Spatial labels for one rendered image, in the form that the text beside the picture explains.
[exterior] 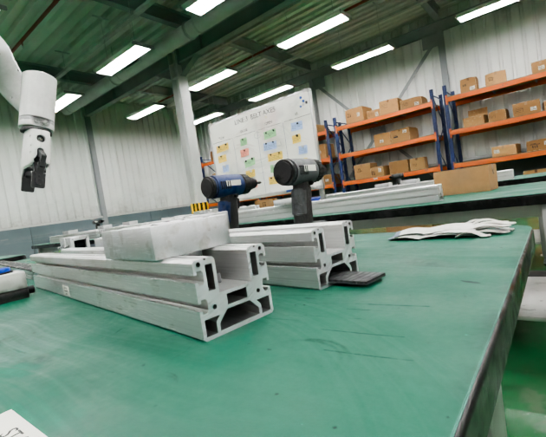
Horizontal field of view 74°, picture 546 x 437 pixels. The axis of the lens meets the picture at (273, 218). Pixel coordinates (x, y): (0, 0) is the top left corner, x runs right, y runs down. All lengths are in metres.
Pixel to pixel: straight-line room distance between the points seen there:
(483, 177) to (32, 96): 2.14
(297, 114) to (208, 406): 3.65
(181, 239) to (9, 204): 12.23
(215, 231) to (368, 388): 0.29
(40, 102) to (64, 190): 11.99
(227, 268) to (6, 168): 12.41
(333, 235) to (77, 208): 12.79
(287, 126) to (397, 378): 3.70
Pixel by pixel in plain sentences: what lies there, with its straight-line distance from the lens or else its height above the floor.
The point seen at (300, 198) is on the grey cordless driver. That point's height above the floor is 0.91.
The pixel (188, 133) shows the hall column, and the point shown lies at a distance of 9.38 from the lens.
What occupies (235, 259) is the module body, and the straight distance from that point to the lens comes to 0.44.
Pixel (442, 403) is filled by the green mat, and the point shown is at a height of 0.78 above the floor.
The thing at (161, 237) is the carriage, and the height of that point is 0.89.
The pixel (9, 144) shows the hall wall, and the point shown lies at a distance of 12.97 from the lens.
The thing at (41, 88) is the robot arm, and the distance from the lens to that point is 1.22.
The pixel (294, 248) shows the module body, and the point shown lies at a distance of 0.53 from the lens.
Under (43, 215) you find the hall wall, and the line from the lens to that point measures 12.87.
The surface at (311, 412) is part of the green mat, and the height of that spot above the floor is 0.78.
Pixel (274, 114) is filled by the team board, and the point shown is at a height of 1.80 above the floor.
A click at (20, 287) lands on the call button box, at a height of 0.81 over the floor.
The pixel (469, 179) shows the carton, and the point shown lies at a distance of 2.41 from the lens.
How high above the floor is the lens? 0.91
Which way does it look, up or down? 3 degrees down
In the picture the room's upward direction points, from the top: 9 degrees counter-clockwise
